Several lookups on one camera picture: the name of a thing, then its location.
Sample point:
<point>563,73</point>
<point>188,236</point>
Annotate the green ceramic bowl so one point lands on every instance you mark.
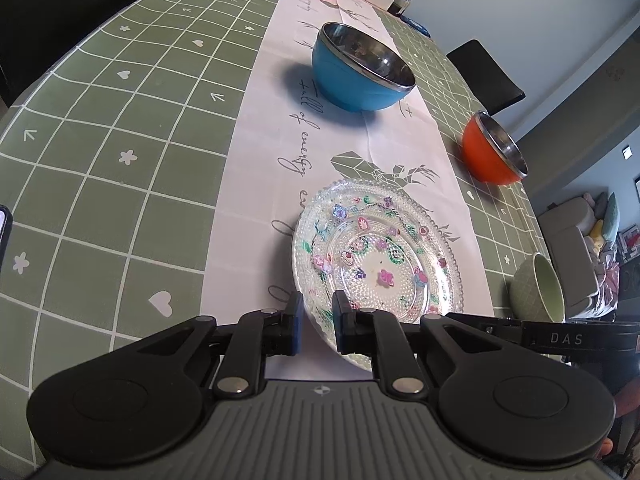
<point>525,290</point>

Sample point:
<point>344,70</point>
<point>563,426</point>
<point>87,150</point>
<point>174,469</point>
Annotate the black chair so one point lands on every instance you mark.
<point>487,77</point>

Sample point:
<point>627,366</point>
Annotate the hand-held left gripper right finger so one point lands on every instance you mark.
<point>342,325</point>

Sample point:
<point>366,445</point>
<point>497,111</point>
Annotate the pink blanket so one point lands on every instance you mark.
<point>607,280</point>

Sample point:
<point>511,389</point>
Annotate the blue steel bowl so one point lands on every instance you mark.
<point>350,85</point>

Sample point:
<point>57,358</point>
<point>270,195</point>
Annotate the orange steel bowl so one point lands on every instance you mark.
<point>480,155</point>

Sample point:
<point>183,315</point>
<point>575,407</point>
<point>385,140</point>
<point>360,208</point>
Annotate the green checked tablecloth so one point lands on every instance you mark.
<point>125,110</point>

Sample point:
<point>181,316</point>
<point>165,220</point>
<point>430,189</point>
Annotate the yellow cushion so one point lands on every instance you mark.
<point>597,235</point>

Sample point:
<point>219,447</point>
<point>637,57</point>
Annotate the white printed table runner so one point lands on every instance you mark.
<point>280,110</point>

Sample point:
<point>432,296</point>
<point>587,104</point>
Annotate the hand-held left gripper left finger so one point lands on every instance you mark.
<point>298,322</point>

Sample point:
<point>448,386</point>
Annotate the beige sofa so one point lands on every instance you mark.
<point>565,230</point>

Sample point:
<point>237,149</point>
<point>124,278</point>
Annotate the clear floral glass plate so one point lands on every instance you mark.
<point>380,240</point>

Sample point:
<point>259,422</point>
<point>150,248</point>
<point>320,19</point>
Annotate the wall light switch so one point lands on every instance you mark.
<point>626,152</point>

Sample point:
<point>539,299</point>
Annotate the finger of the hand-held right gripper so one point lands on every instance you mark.
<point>500,326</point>

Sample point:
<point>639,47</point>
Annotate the teal cushion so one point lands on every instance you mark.
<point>611,217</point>

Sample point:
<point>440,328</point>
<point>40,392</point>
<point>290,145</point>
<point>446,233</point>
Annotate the smartphone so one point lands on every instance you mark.
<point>5,232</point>

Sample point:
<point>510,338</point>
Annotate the blue packet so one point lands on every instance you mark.
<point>416,26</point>

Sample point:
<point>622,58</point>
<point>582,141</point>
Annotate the dark glass jar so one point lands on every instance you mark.
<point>400,2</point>

